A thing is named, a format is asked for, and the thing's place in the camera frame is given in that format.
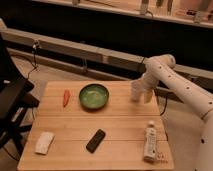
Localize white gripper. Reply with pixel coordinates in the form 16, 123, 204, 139
132, 74, 158, 103

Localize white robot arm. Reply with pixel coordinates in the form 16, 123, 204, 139
131, 54, 213, 171

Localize green ceramic bowl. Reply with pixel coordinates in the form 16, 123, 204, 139
79, 84, 109, 110

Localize white plastic bottle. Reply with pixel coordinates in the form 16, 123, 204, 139
143, 121, 157, 163

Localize wooden table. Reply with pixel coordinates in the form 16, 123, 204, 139
18, 81, 174, 171

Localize black remote control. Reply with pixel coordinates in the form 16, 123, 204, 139
86, 129, 106, 153

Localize orange carrot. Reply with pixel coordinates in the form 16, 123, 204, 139
63, 90, 70, 107

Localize black chair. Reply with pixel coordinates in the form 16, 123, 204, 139
0, 34, 39, 155

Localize black hanging cable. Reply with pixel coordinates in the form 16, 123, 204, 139
25, 40, 40, 81

